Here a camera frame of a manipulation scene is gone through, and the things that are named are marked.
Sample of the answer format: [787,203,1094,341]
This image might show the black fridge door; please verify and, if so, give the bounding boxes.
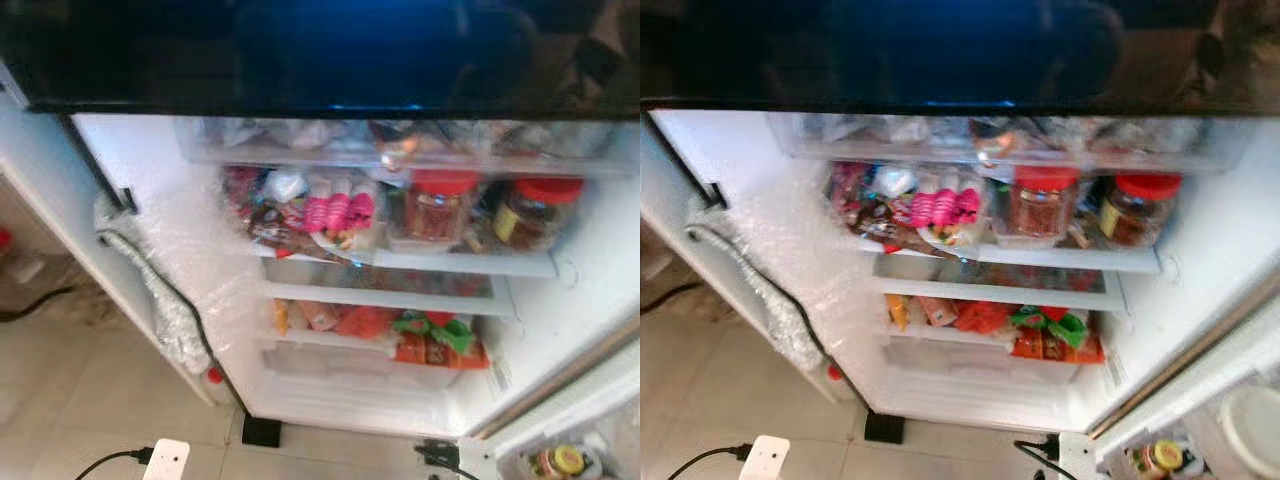
[470,310,641,480]
[1085,265,1280,480]

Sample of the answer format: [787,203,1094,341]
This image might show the white fridge shelf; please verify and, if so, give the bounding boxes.
[250,243,561,282]
[860,240,1163,277]

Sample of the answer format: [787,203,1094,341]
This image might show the clear fridge drawer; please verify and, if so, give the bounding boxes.
[767,112,1258,177]
[177,116,641,180]

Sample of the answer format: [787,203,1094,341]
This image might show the black fridge foot block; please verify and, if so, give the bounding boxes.
[864,411,907,446]
[241,414,284,449]

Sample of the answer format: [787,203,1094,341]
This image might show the white fridge crisper drawer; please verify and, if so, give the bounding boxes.
[260,335,473,389]
[885,335,1083,386]

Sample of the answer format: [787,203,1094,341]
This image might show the black fridge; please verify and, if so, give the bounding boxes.
[640,0,1280,480]
[0,0,641,480]

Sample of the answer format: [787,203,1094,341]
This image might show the red lid jar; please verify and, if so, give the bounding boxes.
[1004,164,1082,242]
[402,169,482,247]
[1099,172,1184,249]
[494,176,587,254]

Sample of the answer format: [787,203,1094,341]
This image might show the clear bubble wrap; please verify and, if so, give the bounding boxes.
[684,220,825,374]
[94,193,214,377]

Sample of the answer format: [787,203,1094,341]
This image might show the green red snack bag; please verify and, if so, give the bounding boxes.
[391,311,477,354]
[1009,304,1090,350]

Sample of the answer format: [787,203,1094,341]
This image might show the orange boxed pack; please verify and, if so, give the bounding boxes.
[394,335,492,371]
[1011,330,1107,367]

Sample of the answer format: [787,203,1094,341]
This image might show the yellow lid jar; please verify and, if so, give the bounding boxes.
[1133,439,1188,480]
[538,444,593,480]

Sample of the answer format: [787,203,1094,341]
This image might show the brown snack packet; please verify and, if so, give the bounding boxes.
[246,203,336,261]
[853,198,939,257]

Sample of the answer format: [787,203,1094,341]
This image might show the white plastic bag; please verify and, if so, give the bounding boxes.
[871,164,917,199]
[264,169,308,203]

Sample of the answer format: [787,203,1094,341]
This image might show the red orange bag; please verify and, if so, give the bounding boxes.
[334,304,398,340]
[951,299,1014,337]

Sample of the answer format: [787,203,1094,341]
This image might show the pink snack pack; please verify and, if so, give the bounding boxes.
[908,186,984,232]
[302,189,378,237]

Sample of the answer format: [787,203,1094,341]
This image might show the small orange packet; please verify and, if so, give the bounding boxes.
[299,301,342,332]
[914,296,957,329]

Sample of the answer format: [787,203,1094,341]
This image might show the white round lid container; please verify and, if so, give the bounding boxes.
[1218,384,1280,469]

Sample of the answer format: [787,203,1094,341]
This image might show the dark floor cable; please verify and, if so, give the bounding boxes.
[640,280,708,315]
[0,284,78,324]

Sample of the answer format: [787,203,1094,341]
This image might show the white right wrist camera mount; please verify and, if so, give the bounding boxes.
[457,435,501,480]
[1056,431,1098,480]

